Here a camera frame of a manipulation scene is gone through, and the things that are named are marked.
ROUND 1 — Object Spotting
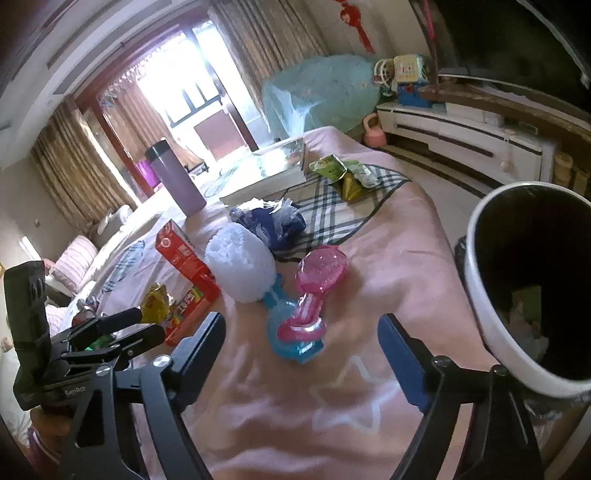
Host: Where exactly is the red cardboard box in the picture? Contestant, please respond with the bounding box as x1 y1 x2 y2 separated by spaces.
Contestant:
155 220 221 303

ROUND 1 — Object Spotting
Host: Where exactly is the pink plastic hair brush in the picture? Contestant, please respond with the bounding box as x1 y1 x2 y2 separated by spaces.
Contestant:
290 245 349 341

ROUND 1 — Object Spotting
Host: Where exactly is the red candy tube package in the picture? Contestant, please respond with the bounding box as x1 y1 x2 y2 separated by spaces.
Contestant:
163 285 221 346

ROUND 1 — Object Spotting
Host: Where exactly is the white round trash bin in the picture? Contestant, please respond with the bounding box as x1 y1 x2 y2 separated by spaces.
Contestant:
464 181 590 398

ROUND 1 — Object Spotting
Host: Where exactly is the person's left hand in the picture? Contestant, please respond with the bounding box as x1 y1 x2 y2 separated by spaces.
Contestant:
29 407 71 463

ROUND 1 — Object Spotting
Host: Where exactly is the crushed red soda can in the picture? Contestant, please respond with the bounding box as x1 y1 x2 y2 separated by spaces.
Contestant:
72 296 99 326

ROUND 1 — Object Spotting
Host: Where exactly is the gold foil wrapper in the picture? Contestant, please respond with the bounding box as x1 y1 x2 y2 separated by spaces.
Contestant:
140 283 173 324

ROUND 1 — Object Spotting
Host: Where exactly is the pink striped sofa cushion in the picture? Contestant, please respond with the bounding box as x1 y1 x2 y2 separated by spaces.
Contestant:
49 235 98 294

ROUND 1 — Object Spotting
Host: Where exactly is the white foam fruit net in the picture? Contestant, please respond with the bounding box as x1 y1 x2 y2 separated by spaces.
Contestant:
205 223 276 303

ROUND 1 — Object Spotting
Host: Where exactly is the purple thermos bottle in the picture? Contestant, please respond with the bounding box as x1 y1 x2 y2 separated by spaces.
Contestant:
145 139 206 217

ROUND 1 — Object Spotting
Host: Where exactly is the beige window curtain left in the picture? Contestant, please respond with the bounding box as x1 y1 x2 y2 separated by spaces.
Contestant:
30 98 139 232

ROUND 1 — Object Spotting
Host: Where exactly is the beige window curtain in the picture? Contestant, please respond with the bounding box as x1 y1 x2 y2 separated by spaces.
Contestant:
30 98 139 232
207 0 329 110

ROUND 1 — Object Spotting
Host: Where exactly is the pink bed sheet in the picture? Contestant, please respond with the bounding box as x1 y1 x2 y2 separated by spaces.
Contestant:
45 125 500 480

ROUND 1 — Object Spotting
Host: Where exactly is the blue plastic hair brush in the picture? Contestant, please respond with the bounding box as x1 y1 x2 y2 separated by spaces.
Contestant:
263 273 324 364

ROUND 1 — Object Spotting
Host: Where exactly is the blue white crumpled bag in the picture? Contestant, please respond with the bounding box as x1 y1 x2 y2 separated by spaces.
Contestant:
229 198 307 251

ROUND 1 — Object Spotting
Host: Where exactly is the stack of books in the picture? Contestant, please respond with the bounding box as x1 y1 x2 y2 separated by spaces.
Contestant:
214 137 307 206

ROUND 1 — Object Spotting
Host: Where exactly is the plaid cloth mat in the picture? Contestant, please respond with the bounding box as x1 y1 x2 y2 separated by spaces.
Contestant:
273 164 412 262

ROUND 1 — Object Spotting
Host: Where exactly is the green snack wrapper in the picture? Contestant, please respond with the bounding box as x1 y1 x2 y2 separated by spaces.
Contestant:
308 154 382 203

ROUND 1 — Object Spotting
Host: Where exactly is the white TV cabinet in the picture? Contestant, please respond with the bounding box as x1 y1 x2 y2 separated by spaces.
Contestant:
377 102 556 184

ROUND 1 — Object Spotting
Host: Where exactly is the pink kettlebell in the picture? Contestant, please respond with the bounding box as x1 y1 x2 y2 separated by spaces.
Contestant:
363 113 387 149

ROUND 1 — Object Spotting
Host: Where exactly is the beige window curtain right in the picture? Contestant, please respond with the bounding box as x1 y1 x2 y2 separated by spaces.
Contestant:
207 0 329 110

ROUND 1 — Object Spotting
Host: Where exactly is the colourful toy stack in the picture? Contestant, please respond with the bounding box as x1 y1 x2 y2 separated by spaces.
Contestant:
374 54 432 108

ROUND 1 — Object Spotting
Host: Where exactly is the red chinese knot decoration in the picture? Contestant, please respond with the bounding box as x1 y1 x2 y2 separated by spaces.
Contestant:
335 0 376 55

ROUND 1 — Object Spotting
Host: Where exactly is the black flat television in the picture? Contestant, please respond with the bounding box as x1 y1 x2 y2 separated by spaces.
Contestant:
433 0 590 112

